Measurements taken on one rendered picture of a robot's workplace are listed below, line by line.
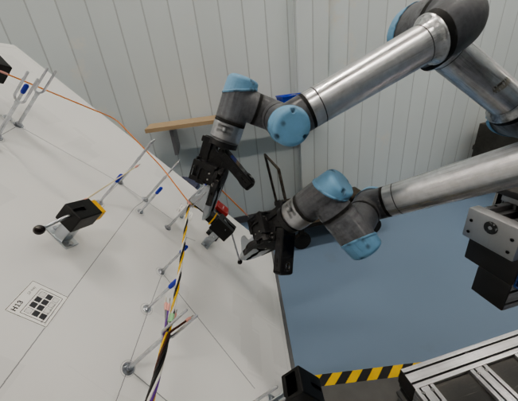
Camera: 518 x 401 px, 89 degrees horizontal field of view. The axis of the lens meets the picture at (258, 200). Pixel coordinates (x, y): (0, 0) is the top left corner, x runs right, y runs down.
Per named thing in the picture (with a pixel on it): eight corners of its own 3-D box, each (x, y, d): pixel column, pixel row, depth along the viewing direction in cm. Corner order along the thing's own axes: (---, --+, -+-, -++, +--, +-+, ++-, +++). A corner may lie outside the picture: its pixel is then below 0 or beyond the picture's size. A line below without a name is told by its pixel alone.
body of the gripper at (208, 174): (196, 175, 72) (209, 133, 69) (226, 186, 72) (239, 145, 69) (187, 181, 65) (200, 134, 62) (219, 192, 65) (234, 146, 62)
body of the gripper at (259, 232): (265, 224, 75) (294, 202, 68) (274, 252, 71) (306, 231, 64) (244, 222, 70) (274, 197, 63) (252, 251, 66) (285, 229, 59)
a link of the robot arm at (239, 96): (265, 83, 58) (228, 68, 56) (249, 131, 62) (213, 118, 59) (259, 85, 66) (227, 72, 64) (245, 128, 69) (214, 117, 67)
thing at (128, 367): (136, 364, 38) (199, 309, 34) (132, 377, 36) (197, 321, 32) (124, 359, 37) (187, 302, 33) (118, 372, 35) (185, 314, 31)
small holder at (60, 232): (5, 241, 36) (29, 207, 34) (64, 223, 45) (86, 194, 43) (29, 265, 36) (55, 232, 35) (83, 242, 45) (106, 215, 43)
